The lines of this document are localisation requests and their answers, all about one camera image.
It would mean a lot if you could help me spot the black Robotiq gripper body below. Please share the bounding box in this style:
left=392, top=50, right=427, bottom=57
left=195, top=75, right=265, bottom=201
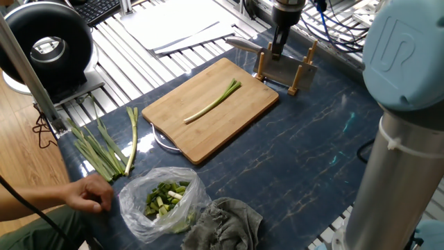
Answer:
left=271, top=3, right=307, bottom=32

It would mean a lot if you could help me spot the black round ring fan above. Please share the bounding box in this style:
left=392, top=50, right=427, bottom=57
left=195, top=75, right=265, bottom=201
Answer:
left=0, top=1, right=105, bottom=105

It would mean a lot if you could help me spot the thin black cable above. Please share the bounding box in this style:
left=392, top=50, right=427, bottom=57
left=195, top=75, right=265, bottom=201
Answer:
left=0, top=174, right=72, bottom=247

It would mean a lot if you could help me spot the tangled black cable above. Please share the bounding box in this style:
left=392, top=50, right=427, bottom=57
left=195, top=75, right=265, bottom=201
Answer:
left=32, top=103, right=58, bottom=149

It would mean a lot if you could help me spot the bamboo cutting board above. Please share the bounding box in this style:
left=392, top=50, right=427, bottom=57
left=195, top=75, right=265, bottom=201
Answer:
left=141, top=57, right=280, bottom=166

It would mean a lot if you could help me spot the long whole scallion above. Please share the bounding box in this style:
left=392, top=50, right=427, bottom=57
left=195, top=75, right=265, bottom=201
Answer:
left=123, top=106, right=139, bottom=176

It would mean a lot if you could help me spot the steel cleaver knife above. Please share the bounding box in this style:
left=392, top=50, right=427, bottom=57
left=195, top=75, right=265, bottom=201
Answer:
left=225, top=36, right=318, bottom=92

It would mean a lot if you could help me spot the green trouser leg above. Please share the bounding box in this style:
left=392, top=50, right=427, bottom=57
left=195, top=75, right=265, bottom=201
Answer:
left=0, top=204, right=87, bottom=250

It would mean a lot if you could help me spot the blue cable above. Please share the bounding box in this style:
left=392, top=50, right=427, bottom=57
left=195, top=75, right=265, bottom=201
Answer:
left=317, top=0, right=365, bottom=53

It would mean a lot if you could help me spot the white printed paper sheet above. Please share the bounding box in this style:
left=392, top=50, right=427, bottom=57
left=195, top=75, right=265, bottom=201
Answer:
left=154, top=22, right=237, bottom=55

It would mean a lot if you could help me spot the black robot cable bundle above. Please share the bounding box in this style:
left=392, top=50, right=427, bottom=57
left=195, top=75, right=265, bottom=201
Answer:
left=300, top=0, right=370, bottom=55

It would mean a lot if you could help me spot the person's left forearm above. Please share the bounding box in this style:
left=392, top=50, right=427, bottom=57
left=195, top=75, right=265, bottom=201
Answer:
left=0, top=185, right=70, bottom=223

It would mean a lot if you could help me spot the silver aluminium frame post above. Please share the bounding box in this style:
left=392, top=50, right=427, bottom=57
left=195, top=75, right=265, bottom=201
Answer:
left=0, top=13, right=69, bottom=136

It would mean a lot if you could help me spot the black looped cable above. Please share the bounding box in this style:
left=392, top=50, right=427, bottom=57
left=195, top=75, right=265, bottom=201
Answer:
left=356, top=138, right=375, bottom=164

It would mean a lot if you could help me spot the clear plastic bag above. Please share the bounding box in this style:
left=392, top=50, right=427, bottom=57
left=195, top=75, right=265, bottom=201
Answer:
left=119, top=166, right=212, bottom=244

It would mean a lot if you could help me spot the chopped scallion heap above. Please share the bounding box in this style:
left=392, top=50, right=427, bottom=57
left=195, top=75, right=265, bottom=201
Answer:
left=144, top=180, right=191, bottom=218

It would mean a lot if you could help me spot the black computer keyboard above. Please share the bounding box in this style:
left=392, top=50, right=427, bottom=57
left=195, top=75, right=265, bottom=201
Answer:
left=71, top=0, right=139, bottom=27

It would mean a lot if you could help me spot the person's left hand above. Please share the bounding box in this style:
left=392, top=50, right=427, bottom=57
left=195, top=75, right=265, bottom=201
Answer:
left=62, top=173, right=114, bottom=214

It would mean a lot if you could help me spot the wooden peg rack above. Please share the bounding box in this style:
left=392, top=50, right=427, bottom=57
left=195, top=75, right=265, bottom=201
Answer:
left=255, top=38, right=319, bottom=97

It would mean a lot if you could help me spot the dark blue marbled mat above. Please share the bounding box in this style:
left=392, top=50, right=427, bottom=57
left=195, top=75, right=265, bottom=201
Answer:
left=57, top=27, right=384, bottom=250

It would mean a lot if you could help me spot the scallion stalk with white root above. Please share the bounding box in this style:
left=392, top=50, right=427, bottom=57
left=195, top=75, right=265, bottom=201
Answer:
left=182, top=78, right=242, bottom=125

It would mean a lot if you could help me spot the short silver metal post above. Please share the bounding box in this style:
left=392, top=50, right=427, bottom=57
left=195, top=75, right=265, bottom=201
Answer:
left=119, top=0, right=133, bottom=17

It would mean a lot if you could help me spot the grey crumpled cloth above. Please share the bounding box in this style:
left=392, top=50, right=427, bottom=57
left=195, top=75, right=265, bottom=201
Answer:
left=180, top=197, right=264, bottom=250

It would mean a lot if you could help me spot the green scallion leaf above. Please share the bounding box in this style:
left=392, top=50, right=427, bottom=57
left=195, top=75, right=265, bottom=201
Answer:
left=90, top=96, right=130, bottom=167
left=82, top=125, right=126, bottom=176
left=67, top=117, right=114, bottom=183

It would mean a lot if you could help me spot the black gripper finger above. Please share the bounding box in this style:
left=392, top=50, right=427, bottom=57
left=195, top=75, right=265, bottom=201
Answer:
left=272, top=30, right=282, bottom=60
left=281, top=28, right=291, bottom=53

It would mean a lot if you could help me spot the white plain paper sheet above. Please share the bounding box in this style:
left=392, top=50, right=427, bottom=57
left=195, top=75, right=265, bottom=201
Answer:
left=119, top=0, right=228, bottom=51

